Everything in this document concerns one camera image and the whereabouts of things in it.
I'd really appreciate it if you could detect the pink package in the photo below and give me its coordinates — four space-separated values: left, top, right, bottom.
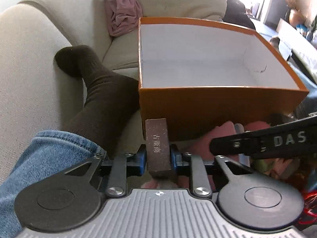
143 121 272 190

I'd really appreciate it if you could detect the dark brown speckled slim box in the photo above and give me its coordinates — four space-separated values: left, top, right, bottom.
145 118 171 178

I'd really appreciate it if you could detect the left leg in jeans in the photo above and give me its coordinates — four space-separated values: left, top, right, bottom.
1 45 139 237

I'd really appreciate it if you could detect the beige sofa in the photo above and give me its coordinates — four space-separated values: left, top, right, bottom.
1 0 139 181

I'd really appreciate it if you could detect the orange cardboard box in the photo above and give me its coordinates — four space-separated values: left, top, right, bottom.
138 17 308 141

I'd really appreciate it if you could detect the copper vase with dried flowers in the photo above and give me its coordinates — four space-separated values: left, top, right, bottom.
286 0 306 28

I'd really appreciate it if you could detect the black quilted jacket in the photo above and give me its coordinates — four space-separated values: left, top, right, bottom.
223 0 256 30

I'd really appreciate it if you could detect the pink crumpled cloth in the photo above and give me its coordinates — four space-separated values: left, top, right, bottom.
105 0 143 37

